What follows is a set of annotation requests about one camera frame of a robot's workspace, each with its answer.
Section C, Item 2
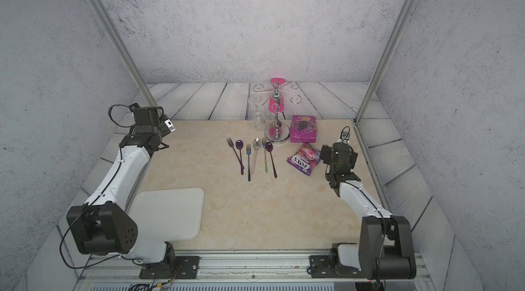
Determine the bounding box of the silver spoon pink handle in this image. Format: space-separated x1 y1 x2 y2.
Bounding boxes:
251 137 262 174

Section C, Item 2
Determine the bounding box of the blue fork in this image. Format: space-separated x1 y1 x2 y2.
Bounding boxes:
246 144 252 182

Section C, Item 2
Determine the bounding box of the green handled fork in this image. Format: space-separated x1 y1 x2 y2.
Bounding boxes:
262 137 269 173

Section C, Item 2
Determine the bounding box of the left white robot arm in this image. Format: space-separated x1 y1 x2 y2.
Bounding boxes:
66 104 175 270

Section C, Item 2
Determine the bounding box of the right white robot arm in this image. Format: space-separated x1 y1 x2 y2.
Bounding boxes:
320 142 417 281

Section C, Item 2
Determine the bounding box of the purple fork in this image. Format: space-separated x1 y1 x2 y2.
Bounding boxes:
227 137 244 174

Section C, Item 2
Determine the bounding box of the pink candy bag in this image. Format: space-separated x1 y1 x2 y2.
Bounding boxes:
287 143 321 176

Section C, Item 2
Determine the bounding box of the purple snack bag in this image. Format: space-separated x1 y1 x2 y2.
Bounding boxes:
290 115 317 143

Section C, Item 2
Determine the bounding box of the silver cup holder stand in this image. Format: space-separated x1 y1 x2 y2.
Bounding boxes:
252 81 302 143

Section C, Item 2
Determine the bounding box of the pink cup on stand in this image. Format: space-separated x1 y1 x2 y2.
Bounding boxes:
269 77 286 113

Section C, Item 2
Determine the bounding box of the clear glass cup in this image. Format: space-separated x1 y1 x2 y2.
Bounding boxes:
252 107 266 131

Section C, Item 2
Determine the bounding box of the white square tray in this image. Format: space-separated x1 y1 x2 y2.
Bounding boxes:
129 187 205 241

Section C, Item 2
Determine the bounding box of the purple spoon dark handle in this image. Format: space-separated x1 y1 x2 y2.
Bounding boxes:
235 140 245 175

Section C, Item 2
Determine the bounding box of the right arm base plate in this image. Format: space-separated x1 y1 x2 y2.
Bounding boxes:
306 255 362 279

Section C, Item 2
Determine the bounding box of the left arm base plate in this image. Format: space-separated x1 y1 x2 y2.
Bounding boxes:
139 256 200 280

